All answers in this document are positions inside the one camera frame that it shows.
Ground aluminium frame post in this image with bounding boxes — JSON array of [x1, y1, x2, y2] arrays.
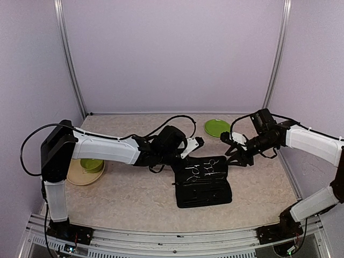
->
[[261, 0, 292, 109], [54, 0, 88, 119]]

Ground green plate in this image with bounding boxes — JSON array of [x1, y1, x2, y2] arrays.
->
[[204, 119, 231, 138]]

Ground silver scissors black blades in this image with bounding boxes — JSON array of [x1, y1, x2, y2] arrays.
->
[[203, 159, 225, 176]]

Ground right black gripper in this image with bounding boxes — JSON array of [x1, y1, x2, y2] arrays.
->
[[225, 132, 277, 167]]

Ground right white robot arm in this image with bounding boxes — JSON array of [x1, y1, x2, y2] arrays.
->
[[220, 108, 343, 239]]

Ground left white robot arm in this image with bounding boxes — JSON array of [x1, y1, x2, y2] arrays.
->
[[40, 120, 197, 239]]

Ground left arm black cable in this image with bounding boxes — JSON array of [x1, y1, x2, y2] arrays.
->
[[20, 123, 78, 177]]

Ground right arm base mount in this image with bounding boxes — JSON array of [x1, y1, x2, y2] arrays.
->
[[256, 223, 304, 245]]

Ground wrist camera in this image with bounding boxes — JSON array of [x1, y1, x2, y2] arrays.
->
[[220, 132, 247, 151], [178, 137, 204, 159]]

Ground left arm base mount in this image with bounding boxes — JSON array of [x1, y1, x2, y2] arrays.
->
[[47, 218, 94, 245]]

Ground front aluminium rail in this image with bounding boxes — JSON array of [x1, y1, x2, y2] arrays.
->
[[16, 214, 332, 257]]

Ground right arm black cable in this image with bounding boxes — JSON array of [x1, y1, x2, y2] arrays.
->
[[271, 113, 342, 140]]

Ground black tool pouch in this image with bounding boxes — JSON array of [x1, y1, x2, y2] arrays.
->
[[172, 156, 232, 209]]

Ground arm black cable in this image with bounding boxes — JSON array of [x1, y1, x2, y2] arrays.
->
[[20, 123, 78, 177], [271, 113, 342, 140]]

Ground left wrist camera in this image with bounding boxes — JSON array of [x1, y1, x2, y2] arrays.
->
[[178, 137, 204, 159]]

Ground right aluminium frame post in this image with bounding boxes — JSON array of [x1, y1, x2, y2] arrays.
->
[[261, 0, 292, 109]]

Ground left aluminium frame post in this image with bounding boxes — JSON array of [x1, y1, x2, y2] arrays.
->
[[54, 0, 88, 119]]

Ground green bowl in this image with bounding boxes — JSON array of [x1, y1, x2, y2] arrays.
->
[[80, 159, 104, 174]]

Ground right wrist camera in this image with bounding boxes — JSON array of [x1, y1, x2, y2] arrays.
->
[[220, 132, 247, 151]]

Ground beige plate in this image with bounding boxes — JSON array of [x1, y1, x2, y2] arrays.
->
[[67, 160, 105, 186]]

